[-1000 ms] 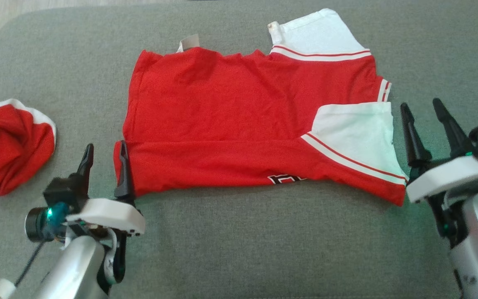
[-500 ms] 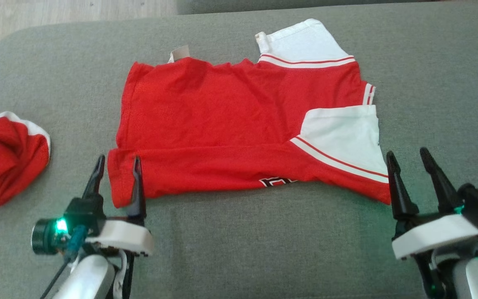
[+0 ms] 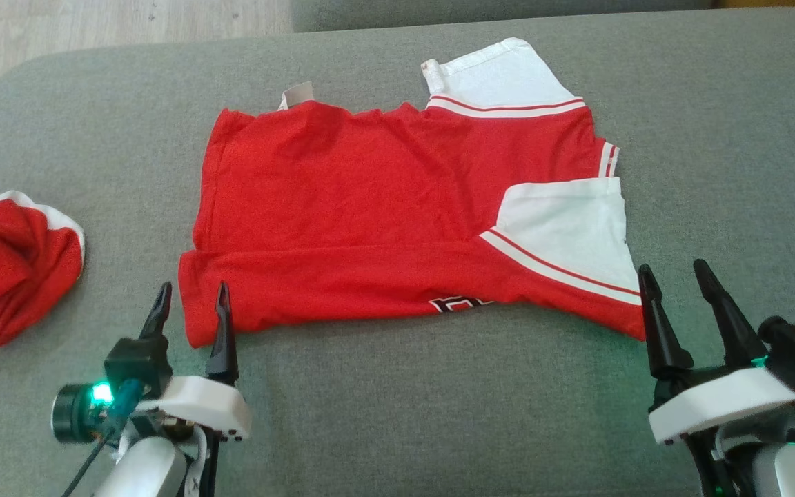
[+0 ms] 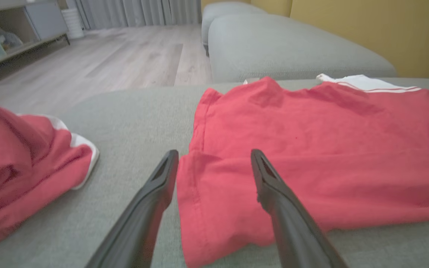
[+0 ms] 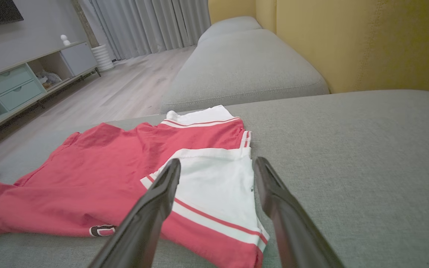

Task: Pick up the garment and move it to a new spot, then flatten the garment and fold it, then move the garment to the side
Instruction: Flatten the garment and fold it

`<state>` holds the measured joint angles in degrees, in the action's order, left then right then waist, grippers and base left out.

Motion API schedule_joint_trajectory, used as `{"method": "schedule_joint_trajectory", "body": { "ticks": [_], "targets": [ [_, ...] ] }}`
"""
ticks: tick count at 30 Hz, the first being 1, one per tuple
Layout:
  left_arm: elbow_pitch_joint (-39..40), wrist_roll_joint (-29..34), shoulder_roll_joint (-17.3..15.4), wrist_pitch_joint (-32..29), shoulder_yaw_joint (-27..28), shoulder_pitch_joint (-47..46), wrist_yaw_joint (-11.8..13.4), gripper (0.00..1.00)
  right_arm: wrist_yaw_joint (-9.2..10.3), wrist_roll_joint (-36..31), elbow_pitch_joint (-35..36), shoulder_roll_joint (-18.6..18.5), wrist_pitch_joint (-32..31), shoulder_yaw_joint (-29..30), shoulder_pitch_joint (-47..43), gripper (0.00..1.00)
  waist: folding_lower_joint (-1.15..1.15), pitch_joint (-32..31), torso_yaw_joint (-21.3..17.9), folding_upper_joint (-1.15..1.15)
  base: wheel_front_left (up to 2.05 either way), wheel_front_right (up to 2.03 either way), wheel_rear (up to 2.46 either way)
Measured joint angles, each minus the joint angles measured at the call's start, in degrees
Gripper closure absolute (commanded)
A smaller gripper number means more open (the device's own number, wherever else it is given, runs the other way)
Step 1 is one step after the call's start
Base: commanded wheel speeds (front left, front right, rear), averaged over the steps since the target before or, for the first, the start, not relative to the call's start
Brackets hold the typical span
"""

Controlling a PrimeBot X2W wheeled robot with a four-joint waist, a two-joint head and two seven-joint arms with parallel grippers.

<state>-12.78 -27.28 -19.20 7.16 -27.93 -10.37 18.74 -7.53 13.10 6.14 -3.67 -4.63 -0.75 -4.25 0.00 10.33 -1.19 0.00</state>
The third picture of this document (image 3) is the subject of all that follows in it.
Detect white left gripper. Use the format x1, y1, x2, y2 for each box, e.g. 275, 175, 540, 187
137, 281, 252, 441

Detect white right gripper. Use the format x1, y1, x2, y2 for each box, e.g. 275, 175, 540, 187
638, 259, 795, 446

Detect red white shorts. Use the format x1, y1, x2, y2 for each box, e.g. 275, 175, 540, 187
0, 191, 86, 348

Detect red white t-shirt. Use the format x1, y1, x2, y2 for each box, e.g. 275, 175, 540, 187
178, 38, 647, 348

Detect grey sofa seat cushion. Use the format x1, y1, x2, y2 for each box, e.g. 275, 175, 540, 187
0, 7, 795, 497

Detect grey sofa back cushion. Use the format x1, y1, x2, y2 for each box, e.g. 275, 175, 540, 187
292, 0, 716, 33

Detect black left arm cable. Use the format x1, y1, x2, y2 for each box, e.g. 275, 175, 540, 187
59, 378, 144, 497

